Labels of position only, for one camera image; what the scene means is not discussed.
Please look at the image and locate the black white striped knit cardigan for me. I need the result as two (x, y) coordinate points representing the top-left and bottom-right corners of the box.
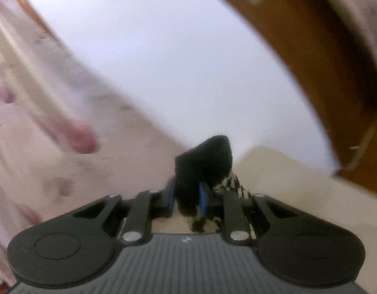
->
(174, 135), (252, 234)

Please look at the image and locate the pink leaf print curtain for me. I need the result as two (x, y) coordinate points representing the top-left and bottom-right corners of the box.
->
(0, 0), (183, 285)

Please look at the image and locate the brass door hinge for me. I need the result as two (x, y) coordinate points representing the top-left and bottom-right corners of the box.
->
(342, 121), (377, 172)

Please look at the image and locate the brown wooden door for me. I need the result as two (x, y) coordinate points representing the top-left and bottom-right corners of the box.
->
(191, 0), (377, 200)

